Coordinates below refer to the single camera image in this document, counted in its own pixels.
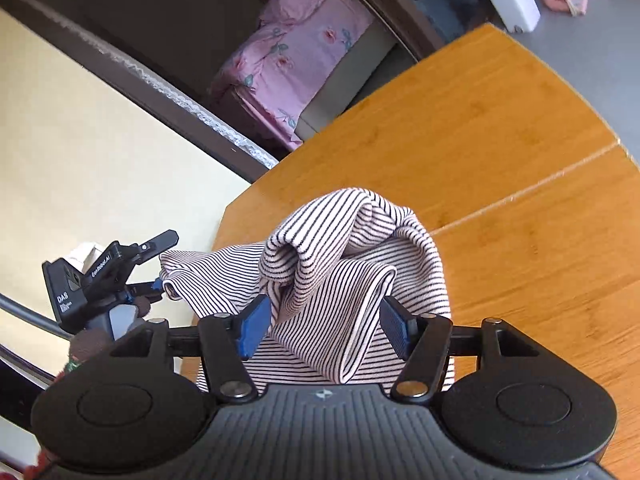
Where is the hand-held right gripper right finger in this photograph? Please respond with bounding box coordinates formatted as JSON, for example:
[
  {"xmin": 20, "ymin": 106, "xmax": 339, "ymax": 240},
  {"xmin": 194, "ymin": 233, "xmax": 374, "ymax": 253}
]
[{"xmin": 379, "ymin": 296, "xmax": 541, "ymax": 403}]

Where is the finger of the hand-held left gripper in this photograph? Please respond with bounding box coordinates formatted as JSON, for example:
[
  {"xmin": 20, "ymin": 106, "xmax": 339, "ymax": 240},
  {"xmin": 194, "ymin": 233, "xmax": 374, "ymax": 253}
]
[
  {"xmin": 124, "ymin": 276, "xmax": 166, "ymax": 306},
  {"xmin": 132, "ymin": 230, "xmax": 179, "ymax": 266}
]

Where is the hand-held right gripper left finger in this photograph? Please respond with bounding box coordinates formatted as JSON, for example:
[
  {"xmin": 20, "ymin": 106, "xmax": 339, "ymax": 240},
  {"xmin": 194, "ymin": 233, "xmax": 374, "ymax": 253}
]
[{"xmin": 109, "ymin": 294, "xmax": 273, "ymax": 403}]

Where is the black white striped garment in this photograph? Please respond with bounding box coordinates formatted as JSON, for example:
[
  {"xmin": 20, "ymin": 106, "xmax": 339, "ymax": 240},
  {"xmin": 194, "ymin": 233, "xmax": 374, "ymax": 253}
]
[{"xmin": 159, "ymin": 187, "xmax": 457, "ymax": 393}]

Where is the person's left forearm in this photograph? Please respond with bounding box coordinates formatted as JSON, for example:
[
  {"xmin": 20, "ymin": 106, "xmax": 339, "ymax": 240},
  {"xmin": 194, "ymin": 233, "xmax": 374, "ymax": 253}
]
[{"xmin": 67, "ymin": 329, "xmax": 113, "ymax": 376}]

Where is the white lace curtain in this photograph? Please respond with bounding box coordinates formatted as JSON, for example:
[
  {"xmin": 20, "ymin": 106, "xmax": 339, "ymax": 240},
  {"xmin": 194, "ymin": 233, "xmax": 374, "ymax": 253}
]
[{"xmin": 10, "ymin": 0, "xmax": 280, "ymax": 170}]

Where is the bed with pink floral sheet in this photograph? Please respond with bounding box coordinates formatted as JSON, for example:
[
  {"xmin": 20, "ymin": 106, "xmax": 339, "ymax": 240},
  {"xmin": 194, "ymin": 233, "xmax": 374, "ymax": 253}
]
[{"xmin": 207, "ymin": 0, "xmax": 376, "ymax": 151}]

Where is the white wall socket with cover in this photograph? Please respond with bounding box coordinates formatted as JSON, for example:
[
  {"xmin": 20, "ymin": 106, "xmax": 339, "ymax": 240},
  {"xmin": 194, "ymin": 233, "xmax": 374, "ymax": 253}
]
[{"xmin": 69, "ymin": 242, "xmax": 103, "ymax": 267}]

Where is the dark brown door frame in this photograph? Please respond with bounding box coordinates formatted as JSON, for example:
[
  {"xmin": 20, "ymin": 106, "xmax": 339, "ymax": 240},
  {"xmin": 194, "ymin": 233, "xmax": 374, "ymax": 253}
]
[{"xmin": 0, "ymin": 0, "xmax": 446, "ymax": 183}]

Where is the grey bed frame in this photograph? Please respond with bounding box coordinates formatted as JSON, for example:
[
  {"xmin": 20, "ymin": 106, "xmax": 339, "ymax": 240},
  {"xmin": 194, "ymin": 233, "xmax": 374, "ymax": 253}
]
[{"xmin": 295, "ymin": 24, "xmax": 401, "ymax": 143}]

